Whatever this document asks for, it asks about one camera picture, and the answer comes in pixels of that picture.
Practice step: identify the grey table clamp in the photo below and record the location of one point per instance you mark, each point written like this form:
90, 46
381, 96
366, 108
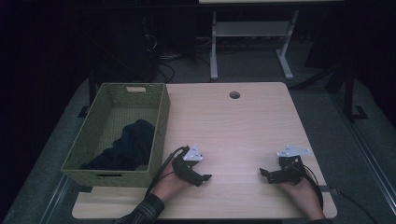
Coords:
323, 188

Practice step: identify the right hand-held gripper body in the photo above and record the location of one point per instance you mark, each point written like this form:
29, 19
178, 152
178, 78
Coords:
291, 174

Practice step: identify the black floor bracket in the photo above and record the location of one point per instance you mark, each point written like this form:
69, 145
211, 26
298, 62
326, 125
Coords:
83, 112

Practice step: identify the metal floor rail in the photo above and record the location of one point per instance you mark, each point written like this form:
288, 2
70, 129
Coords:
370, 155
56, 199

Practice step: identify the black metal stand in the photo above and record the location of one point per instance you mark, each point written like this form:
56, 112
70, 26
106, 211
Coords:
348, 93

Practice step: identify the white metal table frame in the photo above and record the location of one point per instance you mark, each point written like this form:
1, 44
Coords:
249, 28

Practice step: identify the green woven basket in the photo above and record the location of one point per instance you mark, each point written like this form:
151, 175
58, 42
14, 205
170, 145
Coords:
130, 115

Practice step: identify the person's right hand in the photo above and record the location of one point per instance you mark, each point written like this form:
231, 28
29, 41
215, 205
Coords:
306, 197

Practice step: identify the dark navy garment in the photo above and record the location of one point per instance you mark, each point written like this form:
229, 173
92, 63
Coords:
130, 146

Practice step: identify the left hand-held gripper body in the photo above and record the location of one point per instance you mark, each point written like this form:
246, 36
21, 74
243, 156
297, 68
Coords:
185, 171

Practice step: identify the person's left hand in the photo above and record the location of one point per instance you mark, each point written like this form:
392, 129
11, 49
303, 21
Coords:
169, 186

